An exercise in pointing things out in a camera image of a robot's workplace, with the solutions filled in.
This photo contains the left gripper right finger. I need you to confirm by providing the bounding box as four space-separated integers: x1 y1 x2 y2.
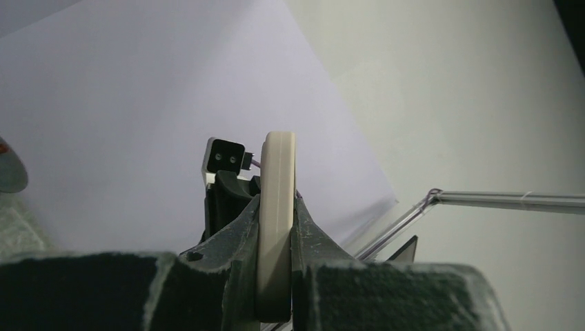
290 199 509 330

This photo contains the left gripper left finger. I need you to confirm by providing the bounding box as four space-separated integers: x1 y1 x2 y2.
1 198 260 330

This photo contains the phone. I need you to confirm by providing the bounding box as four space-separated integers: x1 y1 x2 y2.
255 131 296 323

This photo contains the black filament spool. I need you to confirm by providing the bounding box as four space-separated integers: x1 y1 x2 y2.
1 138 28 194

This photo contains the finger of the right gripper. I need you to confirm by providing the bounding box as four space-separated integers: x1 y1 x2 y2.
201 170 261 242

